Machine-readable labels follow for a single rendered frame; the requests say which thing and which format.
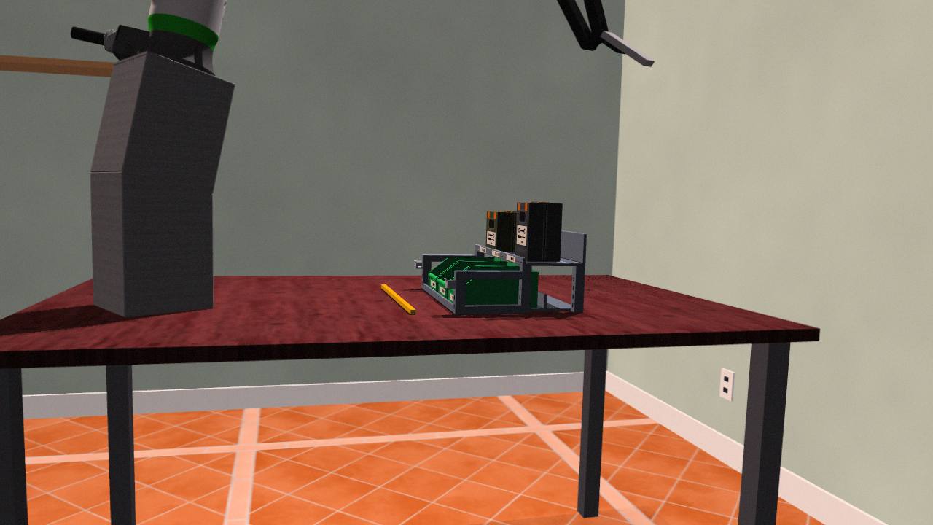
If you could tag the grey metal rack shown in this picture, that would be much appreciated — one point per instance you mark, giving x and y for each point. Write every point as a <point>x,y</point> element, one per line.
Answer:
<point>573,253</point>

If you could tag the yellow bar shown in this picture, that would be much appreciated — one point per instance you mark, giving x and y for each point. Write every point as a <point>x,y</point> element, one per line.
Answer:
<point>397,298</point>

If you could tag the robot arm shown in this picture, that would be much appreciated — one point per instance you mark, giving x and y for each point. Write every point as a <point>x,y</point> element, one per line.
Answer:
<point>185,31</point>

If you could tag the green open bin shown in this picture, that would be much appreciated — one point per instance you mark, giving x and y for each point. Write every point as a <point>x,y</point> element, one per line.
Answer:
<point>462,266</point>
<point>496,291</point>
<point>451,261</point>

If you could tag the olive green case with orange latches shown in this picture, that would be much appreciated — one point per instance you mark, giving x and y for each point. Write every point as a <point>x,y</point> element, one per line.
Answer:
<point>501,230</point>

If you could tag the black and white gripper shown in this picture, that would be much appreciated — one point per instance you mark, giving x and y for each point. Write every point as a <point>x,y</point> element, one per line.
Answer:
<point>589,40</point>

